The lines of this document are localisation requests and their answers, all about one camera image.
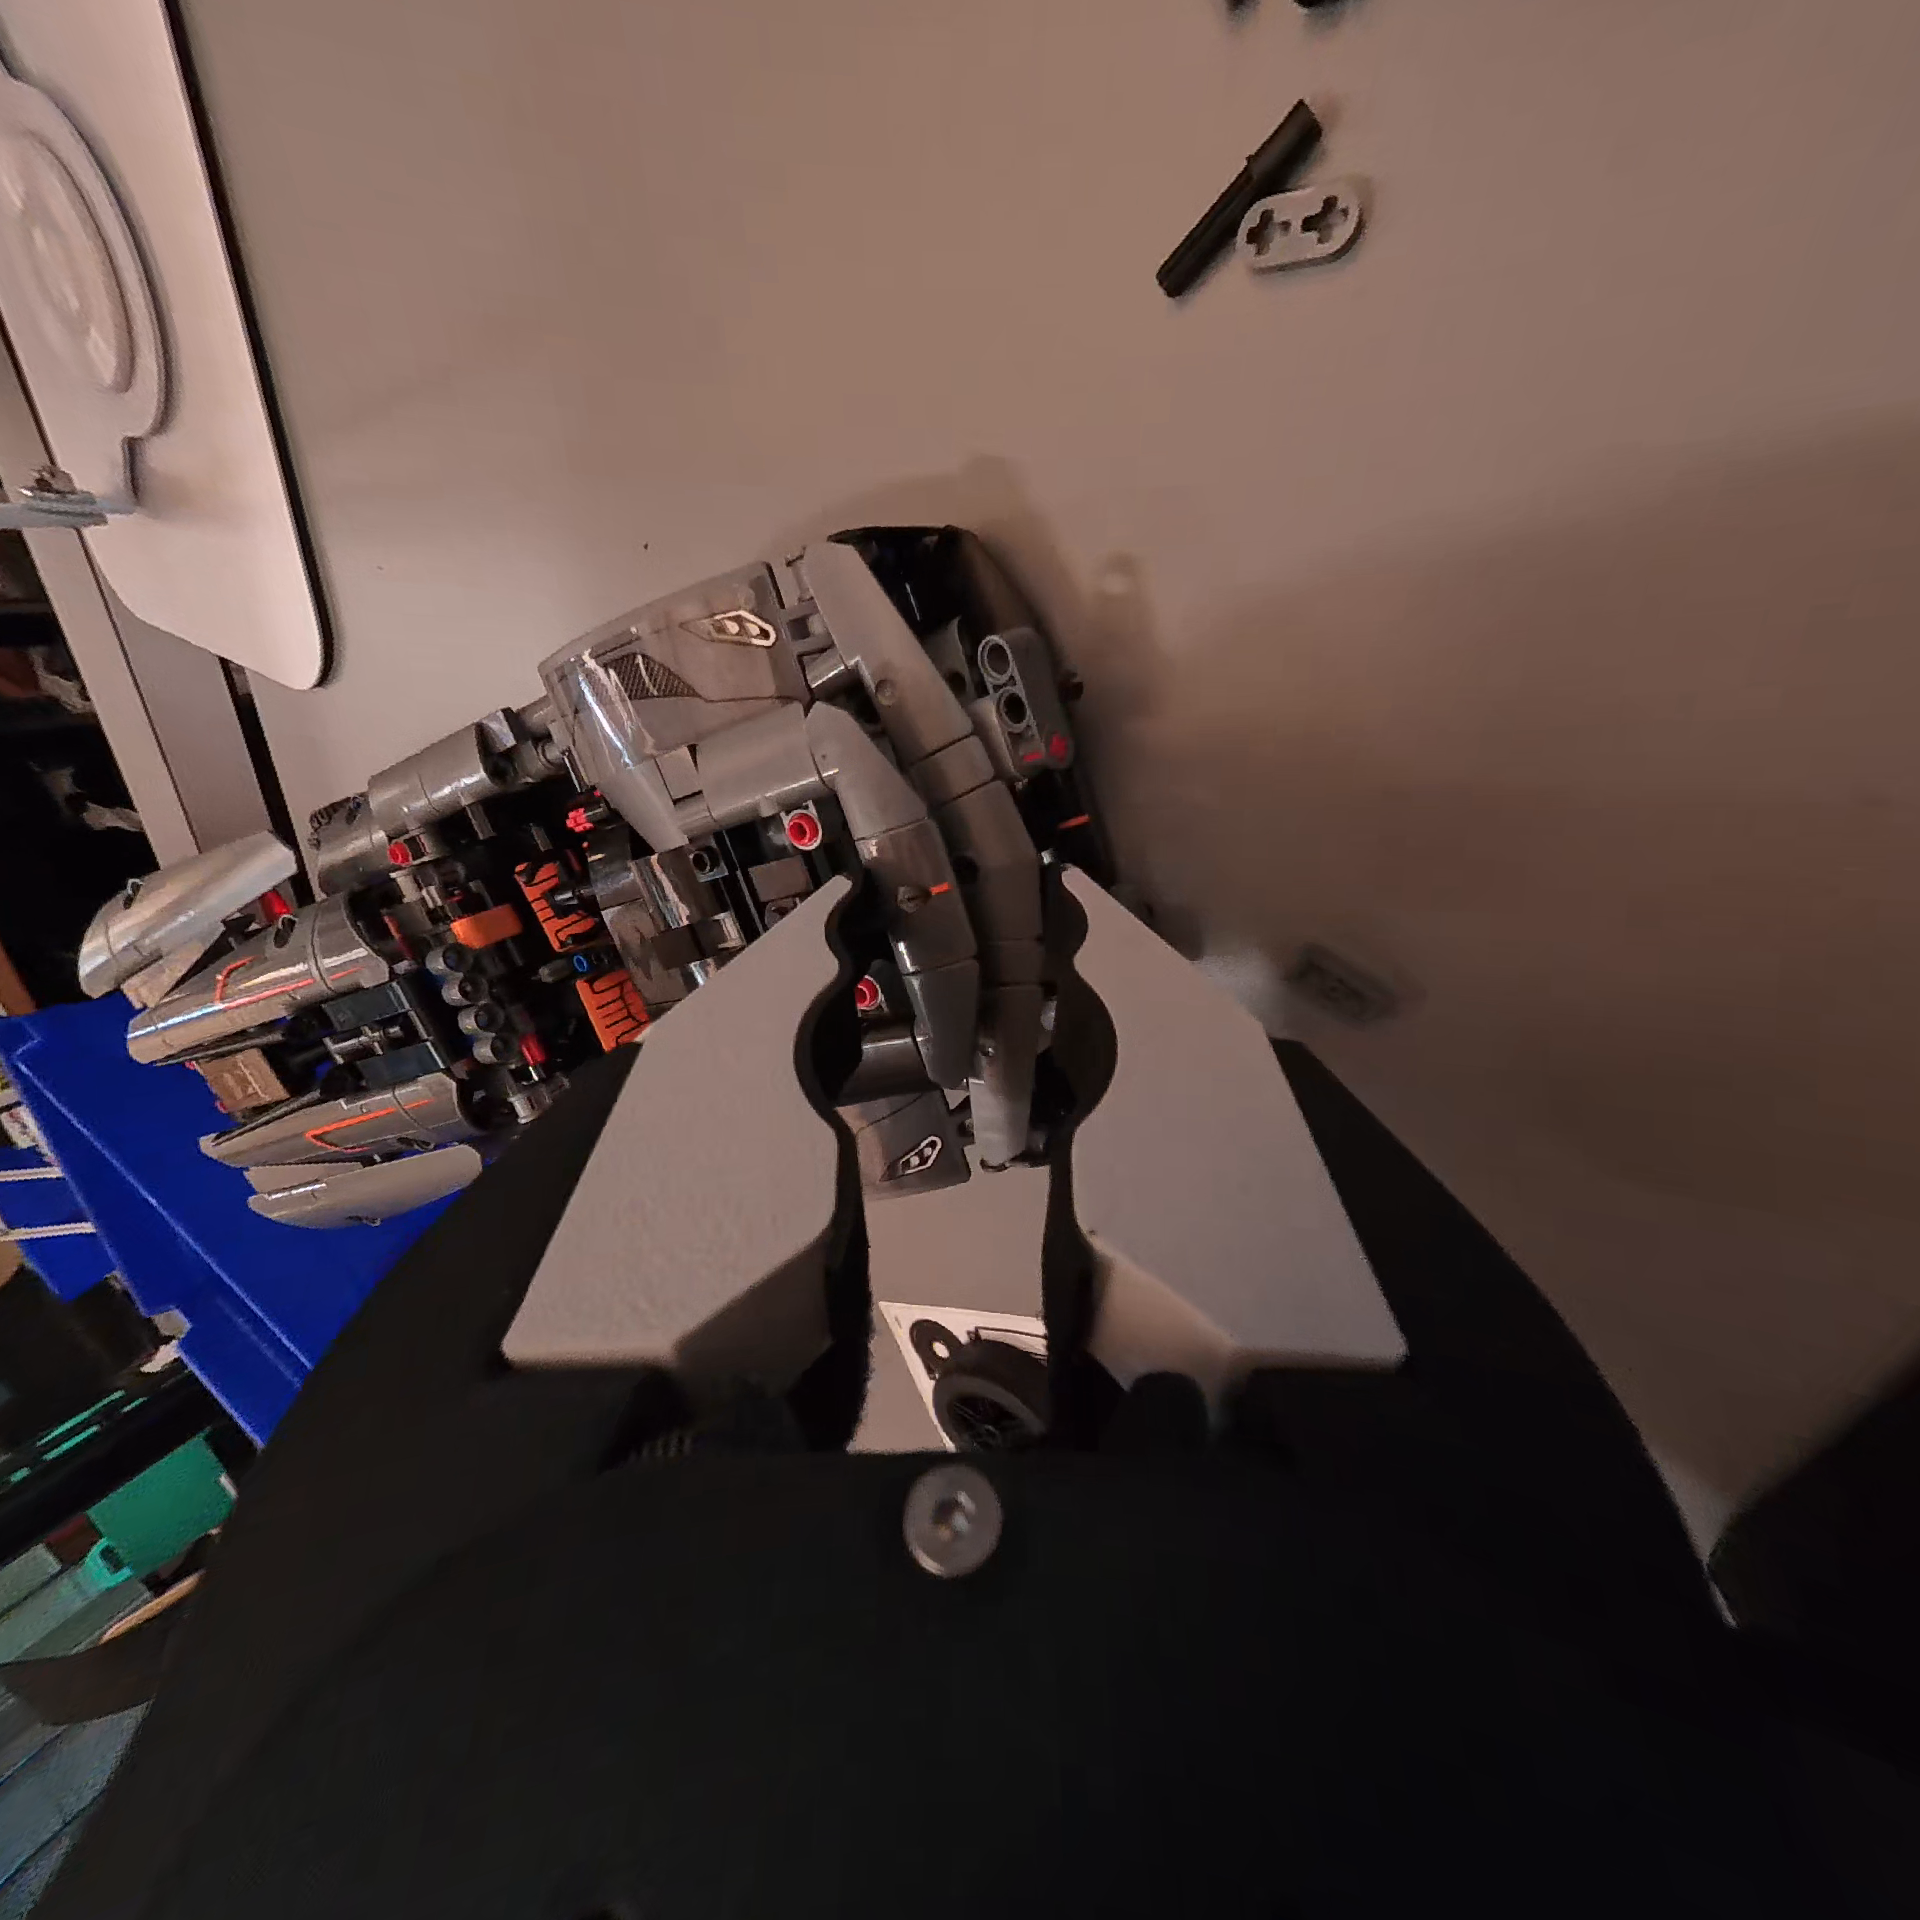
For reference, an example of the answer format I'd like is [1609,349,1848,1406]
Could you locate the grey lego axle connector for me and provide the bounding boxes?
[1238,177,1375,276]

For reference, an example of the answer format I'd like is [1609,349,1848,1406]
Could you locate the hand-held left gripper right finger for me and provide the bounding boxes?
[1042,868,1411,1449]

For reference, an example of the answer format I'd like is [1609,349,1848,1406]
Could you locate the blue plastic bin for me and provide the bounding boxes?
[0,996,450,1449]

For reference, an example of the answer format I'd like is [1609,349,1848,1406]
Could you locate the lego sticker sheet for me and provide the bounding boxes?
[878,1296,1051,1453]

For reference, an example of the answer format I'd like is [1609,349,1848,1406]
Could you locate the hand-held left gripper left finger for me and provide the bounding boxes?
[503,876,871,1449]

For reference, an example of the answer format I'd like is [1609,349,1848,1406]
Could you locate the grey lego car model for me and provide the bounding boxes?
[76,521,1120,1232]

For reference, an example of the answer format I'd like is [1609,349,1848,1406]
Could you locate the black shelf unit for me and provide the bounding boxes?
[0,526,166,1007]

